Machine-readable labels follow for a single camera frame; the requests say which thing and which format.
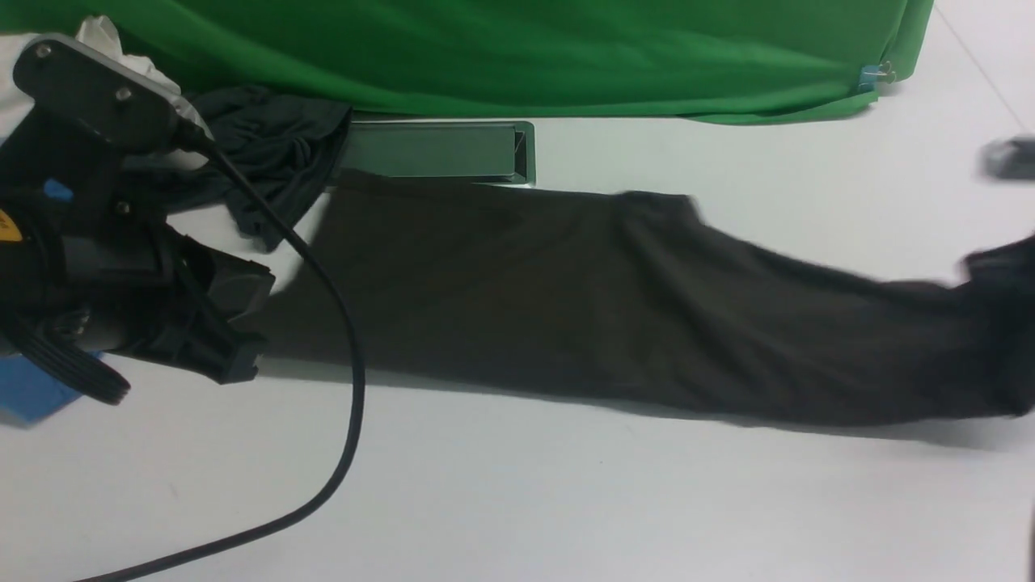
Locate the dark teal crumpled shirt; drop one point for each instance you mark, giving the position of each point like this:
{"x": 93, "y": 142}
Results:
{"x": 287, "y": 146}

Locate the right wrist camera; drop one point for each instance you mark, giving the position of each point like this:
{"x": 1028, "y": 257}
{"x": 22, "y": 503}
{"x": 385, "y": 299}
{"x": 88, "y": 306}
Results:
{"x": 1009, "y": 160}

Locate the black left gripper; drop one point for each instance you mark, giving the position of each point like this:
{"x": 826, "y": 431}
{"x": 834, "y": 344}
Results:
{"x": 86, "y": 270}

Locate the green backdrop cloth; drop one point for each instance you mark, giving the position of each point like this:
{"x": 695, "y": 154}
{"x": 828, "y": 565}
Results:
{"x": 727, "y": 62}

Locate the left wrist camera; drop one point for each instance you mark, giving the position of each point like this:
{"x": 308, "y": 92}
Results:
{"x": 94, "y": 92}

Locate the white crumpled shirt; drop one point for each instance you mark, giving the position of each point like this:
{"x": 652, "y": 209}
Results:
{"x": 98, "y": 32}

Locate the dark gray long-sleeved shirt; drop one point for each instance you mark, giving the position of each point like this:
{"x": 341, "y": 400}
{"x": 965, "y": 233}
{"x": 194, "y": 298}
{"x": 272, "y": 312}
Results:
{"x": 633, "y": 297}

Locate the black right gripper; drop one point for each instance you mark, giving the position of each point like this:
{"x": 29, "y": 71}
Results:
{"x": 1000, "y": 283}

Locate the blue crumpled shirt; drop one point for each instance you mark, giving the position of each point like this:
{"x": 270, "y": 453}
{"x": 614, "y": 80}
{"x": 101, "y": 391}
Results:
{"x": 28, "y": 393}

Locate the blue binder clip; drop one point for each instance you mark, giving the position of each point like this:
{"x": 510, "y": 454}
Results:
{"x": 872, "y": 76}

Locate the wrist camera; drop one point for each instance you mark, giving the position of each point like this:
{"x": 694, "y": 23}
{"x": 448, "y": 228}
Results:
{"x": 94, "y": 92}
{"x": 1009, "y": 160}

